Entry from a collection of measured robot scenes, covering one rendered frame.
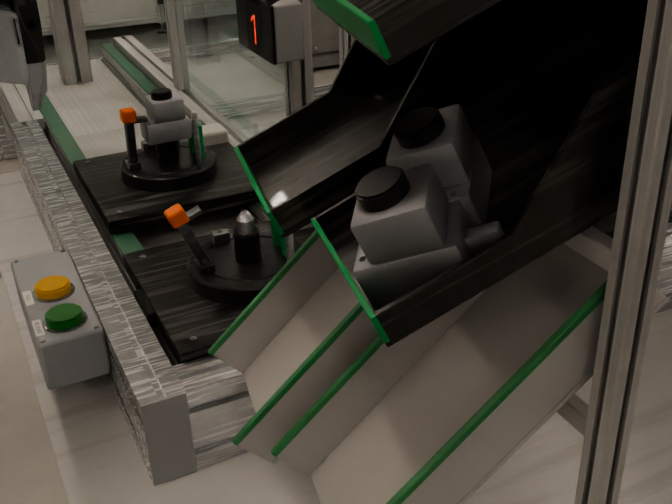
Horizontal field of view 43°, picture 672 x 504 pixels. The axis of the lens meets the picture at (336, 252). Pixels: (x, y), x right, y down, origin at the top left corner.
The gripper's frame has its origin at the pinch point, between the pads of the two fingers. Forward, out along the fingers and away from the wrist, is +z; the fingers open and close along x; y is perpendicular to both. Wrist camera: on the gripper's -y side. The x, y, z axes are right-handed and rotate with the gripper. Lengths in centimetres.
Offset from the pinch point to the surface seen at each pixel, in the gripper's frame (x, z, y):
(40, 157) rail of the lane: -59, 28, -4
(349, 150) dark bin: 23.2, 1.0, -18.7
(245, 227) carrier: -4.0, 19.7, -19.2
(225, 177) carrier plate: -33.0, 26.2, -26.6
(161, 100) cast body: -37.4, 14.7, -19.8
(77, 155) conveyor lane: -59, 29, -10
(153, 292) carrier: -6.1, 26.2, -8.4
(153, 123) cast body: -37.2, 17.7, -18.2
